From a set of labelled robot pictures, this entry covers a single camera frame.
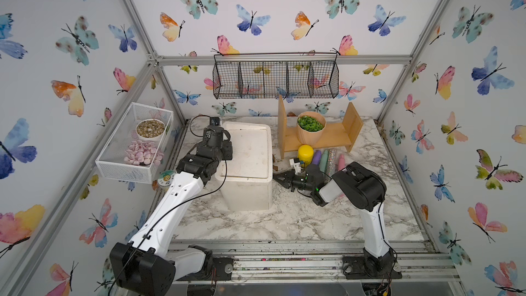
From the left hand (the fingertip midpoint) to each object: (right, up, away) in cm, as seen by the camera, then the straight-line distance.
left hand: (226, 142), depth 78 cm
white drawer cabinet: (+9, -13, -10) cm, 18 cm away
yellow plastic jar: (+33, -5, +16) cm, 37 cm away
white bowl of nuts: (-25, +4, -6) cm, 26 cm away
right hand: (+18, -15, +12) cm, 27 cm away
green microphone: (+43, -9, +21) cm, 49 cm away
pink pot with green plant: (+34, +7, +13) cm, 37 cm away
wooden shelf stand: (+54, +5, +24) cm, 59 cm away
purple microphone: (+40, -7, +23) cm, 47 cm away
